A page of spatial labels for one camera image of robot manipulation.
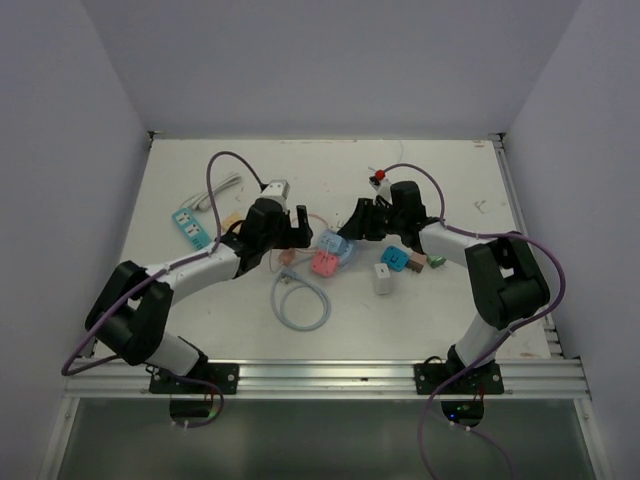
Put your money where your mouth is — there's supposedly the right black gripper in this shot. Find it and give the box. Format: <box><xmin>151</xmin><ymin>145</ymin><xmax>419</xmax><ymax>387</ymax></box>
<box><xmin>339</xmin><ymin>198</ymin><xmax>405</xmax><ymax>242</ymax></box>

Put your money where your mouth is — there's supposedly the orange usb charger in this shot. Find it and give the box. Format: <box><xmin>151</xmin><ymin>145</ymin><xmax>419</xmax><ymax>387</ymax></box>
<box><xmin>278</xmin><ymin>249</ymin><xmax>296</xmax><ymax>267</ymax></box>

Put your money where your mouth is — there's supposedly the pink cube plug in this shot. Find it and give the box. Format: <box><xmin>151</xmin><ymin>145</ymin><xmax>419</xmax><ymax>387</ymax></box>
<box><xmin>311</xmin><ymin>251</ymin><xmax>339</xmax><ymax>278</ymax></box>

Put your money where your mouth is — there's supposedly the light blue round socket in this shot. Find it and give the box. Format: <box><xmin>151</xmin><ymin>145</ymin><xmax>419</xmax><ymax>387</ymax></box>
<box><xmin>337</xmin><ymin>240</ymin><xmax>357</xmax><ymax>272</ymax></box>

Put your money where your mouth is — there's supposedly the light blue cord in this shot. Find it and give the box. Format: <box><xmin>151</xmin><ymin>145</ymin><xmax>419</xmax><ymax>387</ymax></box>
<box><xmin>269</xmin><ymin>267</ymin><xmax>332</xmax><ymax>332</ymax></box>

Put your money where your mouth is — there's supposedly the blue square adapter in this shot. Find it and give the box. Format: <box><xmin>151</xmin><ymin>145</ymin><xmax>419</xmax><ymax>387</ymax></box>
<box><xmin>381</xmin><ymin>246</ymin><xmax>410</xmax><ymax>272</ymax></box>

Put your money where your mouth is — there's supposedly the white charger plug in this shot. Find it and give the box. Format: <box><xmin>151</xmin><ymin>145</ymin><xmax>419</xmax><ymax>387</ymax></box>
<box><xmin>373</xmin><ymin>263</ymin><xmax>393</xmax><ymax>296</ymax></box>

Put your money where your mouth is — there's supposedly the tan wooden socket cube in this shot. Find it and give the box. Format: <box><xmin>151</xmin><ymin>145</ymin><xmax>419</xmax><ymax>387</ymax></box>
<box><xmin>221</xmin><ymin>212</ymin><xmax>243</xmax><ymax>231</ymax></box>

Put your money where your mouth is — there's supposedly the green plug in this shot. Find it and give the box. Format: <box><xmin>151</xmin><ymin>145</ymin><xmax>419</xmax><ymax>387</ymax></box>
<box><xmin>427</xmin><ymin>255</ymin><xmax>447</xmax><ymax>269</ymax></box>

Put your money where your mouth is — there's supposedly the white power strip cord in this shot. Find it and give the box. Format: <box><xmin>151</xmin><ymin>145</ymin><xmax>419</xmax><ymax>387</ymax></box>
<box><xmin>182</xmin><ymin>172</ymin><xmax>245</xmax><ymax>211</ymax></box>

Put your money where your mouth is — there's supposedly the teal power strip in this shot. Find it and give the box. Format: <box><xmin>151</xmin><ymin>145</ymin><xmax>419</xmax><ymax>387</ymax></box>
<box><xmin>172</xmin><ymin>208</ymin><xmax>212</xmax><ymax>250</ymax></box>

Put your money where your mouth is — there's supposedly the light blue usb charger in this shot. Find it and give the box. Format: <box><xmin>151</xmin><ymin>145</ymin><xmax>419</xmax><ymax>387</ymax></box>
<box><xmin>317</xmin><ymin>229</ymin><xmax>347</xmax><ymax>256</ymax></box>

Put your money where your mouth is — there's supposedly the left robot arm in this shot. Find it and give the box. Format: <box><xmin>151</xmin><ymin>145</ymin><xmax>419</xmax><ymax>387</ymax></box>
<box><xmin>85</xmin><ymin>198</ymin><xmax>313</xmax><ymax>393</ymax></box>

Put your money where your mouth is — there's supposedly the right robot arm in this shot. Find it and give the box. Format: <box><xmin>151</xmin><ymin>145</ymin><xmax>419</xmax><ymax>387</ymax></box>
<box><xmin>338</xmin><ymin>177</ymin><xmax>550</xmax><ymax>393</ymax></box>

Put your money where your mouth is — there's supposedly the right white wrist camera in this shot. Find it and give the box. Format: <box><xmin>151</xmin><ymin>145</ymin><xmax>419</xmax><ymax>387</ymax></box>
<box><xmin>369</xmin><ymin>170</ymin><xmax>392</xmax><ymax>202</ymax></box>

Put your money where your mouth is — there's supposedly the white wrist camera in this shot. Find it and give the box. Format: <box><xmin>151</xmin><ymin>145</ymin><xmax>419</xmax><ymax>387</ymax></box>
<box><xmin>369</xmin><ymin>170</ymin><xmax>392</xmax><ymax>202</ymax></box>
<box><xmin>260</xmin><ymin>179</ymin><xmax>290</xmax><ymax>206</ymax></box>

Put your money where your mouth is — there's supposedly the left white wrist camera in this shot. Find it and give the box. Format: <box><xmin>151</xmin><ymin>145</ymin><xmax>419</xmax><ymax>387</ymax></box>
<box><xmin>260</xmin><ymin>179</ymin><xmax>290</xmax><ymax>206</ymax></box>

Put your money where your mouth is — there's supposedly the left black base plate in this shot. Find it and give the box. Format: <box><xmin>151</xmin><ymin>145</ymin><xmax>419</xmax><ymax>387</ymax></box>
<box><xmin>145</xmin><ymin>362</ymin><xmax>240</xmax><ymax>395</ymax></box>

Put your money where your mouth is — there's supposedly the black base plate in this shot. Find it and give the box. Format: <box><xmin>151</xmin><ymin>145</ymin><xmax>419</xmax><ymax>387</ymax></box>
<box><xmin>145</xmin><ymin>362</ymin><xmax>240</xmax><ymax>395</ymax></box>
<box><xmin>413</xmin><ymin>356</ymin><xmax>505</xmax><ymax>395</ymax></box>

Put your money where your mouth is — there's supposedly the right side aluminium rail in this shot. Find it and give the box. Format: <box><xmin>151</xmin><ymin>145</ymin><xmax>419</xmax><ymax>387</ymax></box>
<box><xmin>490</xmin><ymin>133</ymin><xmax>567</xmax><ymax>336</ymax></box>

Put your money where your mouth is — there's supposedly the aluminium rail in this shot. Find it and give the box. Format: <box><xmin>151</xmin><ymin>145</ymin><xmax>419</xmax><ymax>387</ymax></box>
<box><xmin>64</xmin><ymin>359</ymin><xmax>590</xmax><ymax>400</ymax></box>
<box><xmin>490</xmin><ymin>133</ymin><xmax>567</xmax><ymax>336</ymax></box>

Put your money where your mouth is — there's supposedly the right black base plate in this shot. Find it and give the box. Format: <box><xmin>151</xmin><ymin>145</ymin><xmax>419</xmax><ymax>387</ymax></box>
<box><xmin>413</xmin><ymin>356</ymin><xmax>505</xmax><ymax>395</ymax></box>

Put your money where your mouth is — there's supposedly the aluminium front rail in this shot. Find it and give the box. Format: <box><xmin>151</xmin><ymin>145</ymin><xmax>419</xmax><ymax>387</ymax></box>
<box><xmin>64</xmin><ymin>359</ymin><xmax>590</xmax><ymax>400</ymax></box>

